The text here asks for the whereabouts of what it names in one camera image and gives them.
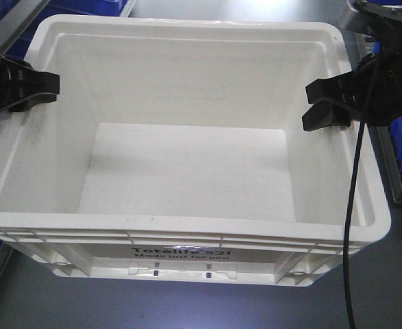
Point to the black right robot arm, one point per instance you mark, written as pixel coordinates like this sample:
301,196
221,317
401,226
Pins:
389,37

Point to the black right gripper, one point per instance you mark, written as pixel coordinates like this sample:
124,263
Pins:
331,99

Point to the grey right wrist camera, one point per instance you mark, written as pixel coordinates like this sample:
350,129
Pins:
362,17

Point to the white plastic tote bin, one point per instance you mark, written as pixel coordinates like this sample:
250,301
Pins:
175,151

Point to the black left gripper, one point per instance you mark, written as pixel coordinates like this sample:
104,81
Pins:
20,83

